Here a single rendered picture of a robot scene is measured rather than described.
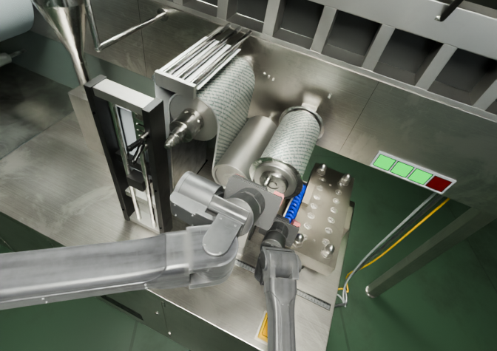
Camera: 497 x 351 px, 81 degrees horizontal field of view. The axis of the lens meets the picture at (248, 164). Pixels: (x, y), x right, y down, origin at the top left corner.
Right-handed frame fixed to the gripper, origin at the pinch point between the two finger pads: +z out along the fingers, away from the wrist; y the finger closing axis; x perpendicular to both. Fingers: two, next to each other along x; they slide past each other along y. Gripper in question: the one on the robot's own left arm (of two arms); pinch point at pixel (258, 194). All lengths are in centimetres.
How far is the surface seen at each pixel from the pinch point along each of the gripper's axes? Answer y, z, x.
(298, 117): -0.6, 28.4, 19.8
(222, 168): -14.1, 19.1, -1.5
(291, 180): 5.1, 13.6, 3.6
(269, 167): -1.3, 12.7, 4.6
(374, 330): 84, 120, -75
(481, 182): 58, 42, 22
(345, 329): 67, 115, -80
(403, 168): 37, 45, 18
